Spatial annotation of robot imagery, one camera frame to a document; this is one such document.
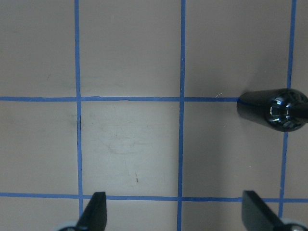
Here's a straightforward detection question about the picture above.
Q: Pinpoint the dark wine bottle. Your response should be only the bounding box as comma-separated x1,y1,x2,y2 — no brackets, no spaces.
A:
237,88,308,132

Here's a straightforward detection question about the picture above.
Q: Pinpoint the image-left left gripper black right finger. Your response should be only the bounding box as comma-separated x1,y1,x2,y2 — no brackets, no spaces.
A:
242,191,308,231

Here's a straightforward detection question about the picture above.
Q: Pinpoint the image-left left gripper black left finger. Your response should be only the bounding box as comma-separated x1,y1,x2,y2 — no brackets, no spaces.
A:
57,192,107,231

